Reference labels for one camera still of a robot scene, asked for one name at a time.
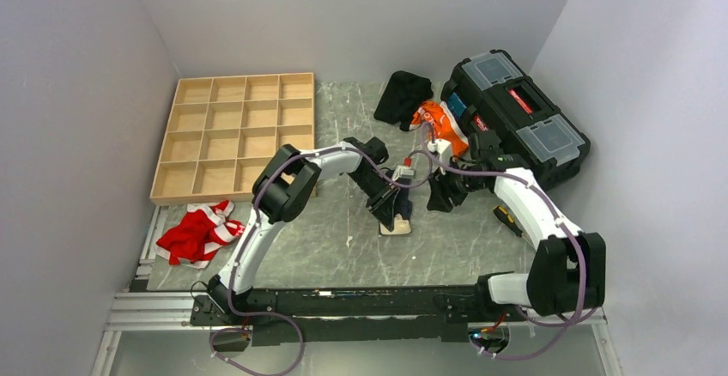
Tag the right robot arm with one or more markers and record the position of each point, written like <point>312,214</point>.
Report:
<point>567,273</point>

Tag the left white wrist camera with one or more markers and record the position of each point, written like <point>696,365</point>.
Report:
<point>404,173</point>

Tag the wooden compartment tray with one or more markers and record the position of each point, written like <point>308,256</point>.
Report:
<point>223,130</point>

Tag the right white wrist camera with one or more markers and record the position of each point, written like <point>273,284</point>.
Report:
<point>440,149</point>

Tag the black toolbox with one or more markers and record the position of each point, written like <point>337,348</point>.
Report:
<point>500,96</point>

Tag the orange white garment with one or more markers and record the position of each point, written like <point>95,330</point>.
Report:
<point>441,124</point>

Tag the aluminium frame rail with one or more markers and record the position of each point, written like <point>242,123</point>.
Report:
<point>148,331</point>

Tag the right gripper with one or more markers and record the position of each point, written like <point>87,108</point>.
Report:
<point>440,191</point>

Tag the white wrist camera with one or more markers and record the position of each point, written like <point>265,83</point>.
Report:
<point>440,149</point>
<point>404,173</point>

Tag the red white garment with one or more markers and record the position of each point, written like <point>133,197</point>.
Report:
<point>202,232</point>

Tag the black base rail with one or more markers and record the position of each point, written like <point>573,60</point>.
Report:
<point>445,313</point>

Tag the yellow black screwdriver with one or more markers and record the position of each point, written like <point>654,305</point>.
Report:
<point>503,215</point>

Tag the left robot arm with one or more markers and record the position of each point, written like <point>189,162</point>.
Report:
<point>281,193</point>

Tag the black garment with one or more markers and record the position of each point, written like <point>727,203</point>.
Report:
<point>402,96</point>

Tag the blue item by toolbox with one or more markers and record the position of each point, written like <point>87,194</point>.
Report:
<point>456,106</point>

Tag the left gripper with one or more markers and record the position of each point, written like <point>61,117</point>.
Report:
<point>381,206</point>

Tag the navy underwear beige waistband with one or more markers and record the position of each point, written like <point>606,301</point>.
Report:
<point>403,210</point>

